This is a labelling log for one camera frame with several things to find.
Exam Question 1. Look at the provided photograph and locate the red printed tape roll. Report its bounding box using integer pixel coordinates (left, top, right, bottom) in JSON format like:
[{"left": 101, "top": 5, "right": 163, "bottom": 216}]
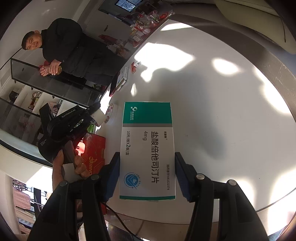
[{"left": 104, "top": 103, "right": 118, "bottom": 125}]

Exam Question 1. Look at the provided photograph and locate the red smartphone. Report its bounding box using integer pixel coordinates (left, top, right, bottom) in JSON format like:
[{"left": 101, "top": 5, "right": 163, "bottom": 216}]
[{"left": 109, "top": 72, "right": 119, "bottom": 97}]

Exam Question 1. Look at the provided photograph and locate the green white medicine box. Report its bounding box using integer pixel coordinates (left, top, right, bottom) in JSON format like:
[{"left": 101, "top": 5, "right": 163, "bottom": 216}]
[{"left": 119, "top": 102, "right": 176, "bottom": 201}]

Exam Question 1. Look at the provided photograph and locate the red tray of items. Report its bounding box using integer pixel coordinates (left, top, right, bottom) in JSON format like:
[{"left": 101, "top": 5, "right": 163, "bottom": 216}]
[{"left": 127, "top": 10, "right": 174, "bottom": 48}]

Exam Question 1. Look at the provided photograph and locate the glass display cabinet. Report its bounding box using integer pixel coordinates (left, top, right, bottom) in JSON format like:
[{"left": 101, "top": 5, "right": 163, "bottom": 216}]
[{"left": 0, "top": 58, "right": 102, "bottom": 144}]

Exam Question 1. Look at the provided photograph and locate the person in black jacket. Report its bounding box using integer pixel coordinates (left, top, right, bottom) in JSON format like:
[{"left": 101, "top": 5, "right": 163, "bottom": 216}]
[{"left": 22, "top": 18, "right": 126, "bottom": 86}]

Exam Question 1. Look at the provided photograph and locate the white olive medicine box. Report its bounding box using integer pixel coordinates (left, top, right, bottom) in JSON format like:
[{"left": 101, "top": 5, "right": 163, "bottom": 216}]
[{"left": 115, "top": 67, "right": 129, "bottom": 91}]

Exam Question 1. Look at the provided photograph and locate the operator left hand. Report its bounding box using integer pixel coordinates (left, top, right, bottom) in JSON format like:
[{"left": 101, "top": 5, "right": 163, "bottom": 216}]
[{"left": 52, "top": 150, "right": 89, "bottom": 190}]

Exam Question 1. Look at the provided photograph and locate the red cardboard storage box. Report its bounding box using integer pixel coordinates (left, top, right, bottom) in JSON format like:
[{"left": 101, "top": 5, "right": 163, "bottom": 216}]
[{"left": 73, "top": 133, "right": 106, "bottom": 177}]

